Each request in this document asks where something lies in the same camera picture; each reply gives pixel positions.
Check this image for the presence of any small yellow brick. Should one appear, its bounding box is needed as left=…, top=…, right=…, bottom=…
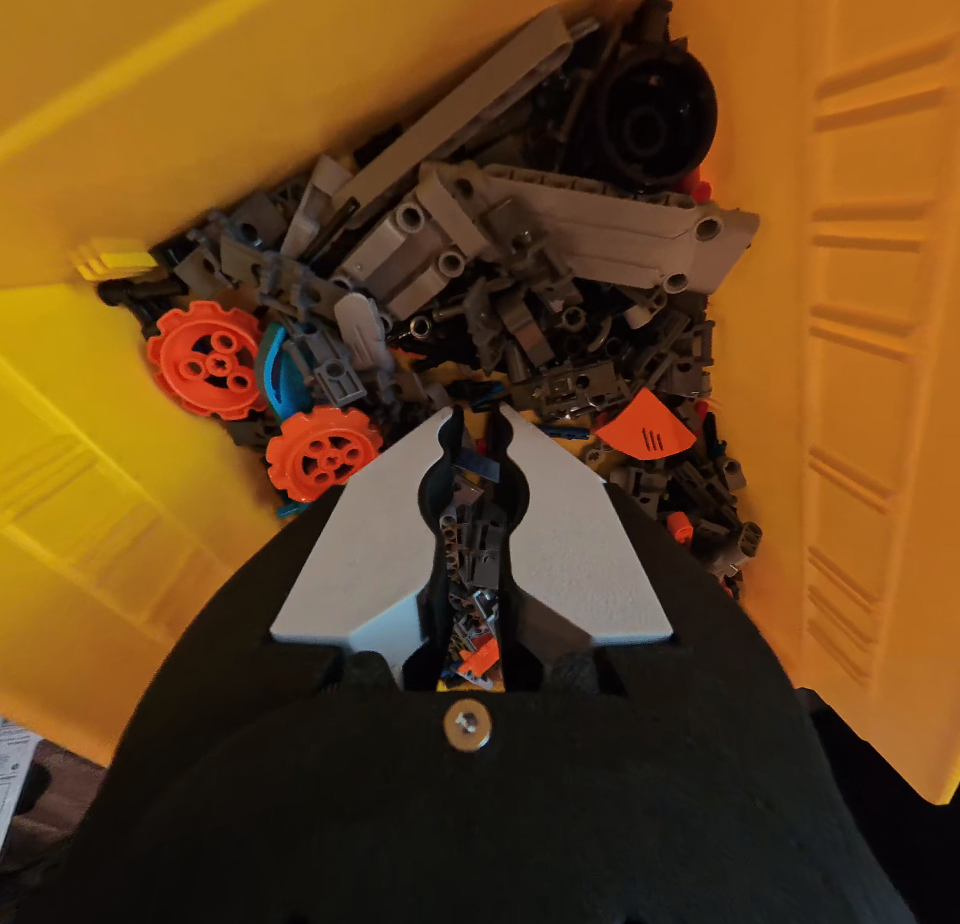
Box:
left=71, top=240, right=159, bottom=281

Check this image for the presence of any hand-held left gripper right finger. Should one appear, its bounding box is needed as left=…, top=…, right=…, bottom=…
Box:
left=498, top=402, right=674, bottom=691

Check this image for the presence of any orange striped panel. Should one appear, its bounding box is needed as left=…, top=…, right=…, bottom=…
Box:
left=594, top=389, right=697, bottom=461

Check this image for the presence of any printed instruction leaflet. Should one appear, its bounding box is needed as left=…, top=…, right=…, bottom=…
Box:
left=0, top=717, right=42, bottom=850

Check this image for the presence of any white long panel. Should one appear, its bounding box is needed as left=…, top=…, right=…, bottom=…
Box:
left=438, top=162, right=760, bottom=295

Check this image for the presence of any yellow plastic bin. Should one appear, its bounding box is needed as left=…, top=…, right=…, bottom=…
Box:
left=0, top=0, right=960, bottom=805

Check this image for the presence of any small white curved panel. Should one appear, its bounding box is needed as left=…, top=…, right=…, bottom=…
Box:
left=333, top=294, right=395, bottom=373

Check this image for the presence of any pile of building brick pieces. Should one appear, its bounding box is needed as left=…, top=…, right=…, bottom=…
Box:
left=96, top=0, right=766, bottom=692

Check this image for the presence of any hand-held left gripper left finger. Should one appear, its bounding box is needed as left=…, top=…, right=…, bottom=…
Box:
left=270, top=406, right=455, bottom=688

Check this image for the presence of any light grey beam frame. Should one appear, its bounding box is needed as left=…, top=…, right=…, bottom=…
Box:
left=337, top=181, right=489, bottom=319

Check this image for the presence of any grey long flat beam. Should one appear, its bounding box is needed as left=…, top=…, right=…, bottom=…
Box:
left=352, top=7, right=575, bottom=223

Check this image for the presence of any blue curved piece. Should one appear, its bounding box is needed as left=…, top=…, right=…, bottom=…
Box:
left=255, top=324, right=312, bottom=422

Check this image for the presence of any black wheel rim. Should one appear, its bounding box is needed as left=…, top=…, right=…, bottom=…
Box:
left=600, top=42, right=719, bottom=190

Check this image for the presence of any light grey holed beam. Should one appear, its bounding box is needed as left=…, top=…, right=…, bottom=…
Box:
left=708, top=522, right=765, bottom=576

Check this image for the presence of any orange gear wheel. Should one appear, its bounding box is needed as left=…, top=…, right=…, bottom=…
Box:
left=266, top=406, right=384, bottom=503
left=146, top=301, right=267, bottom=420

